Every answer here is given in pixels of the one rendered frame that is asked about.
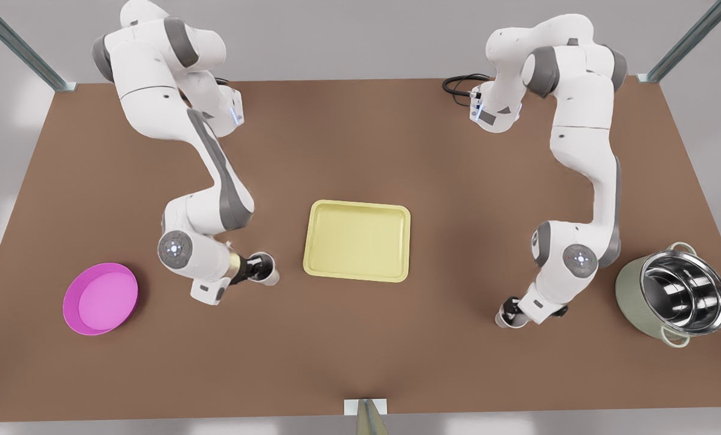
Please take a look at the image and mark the pink round plate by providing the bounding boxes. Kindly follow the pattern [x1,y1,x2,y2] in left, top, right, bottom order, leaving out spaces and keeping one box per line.
[63,262,139,336]

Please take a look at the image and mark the green pot with steel inside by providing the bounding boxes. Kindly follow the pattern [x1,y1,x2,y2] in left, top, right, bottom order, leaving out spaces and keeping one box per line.
[615,242,721,348]

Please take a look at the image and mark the silver frame post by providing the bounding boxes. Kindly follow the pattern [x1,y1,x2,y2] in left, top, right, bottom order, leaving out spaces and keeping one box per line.
[636,0,721,84]
[344,398,389,435]
[0,0,78,92]

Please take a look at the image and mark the yellow rectangular tray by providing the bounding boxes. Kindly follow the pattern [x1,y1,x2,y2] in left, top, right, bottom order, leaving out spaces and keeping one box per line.
[303,200,411,283]

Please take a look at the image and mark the white IKEA cup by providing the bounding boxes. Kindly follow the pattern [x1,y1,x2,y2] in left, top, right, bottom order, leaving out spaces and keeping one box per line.
[251,251,280,287]
[496,298,530,329]

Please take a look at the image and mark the black cable loop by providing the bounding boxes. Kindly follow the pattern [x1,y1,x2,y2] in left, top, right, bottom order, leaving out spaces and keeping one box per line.
[443,74,494,98]

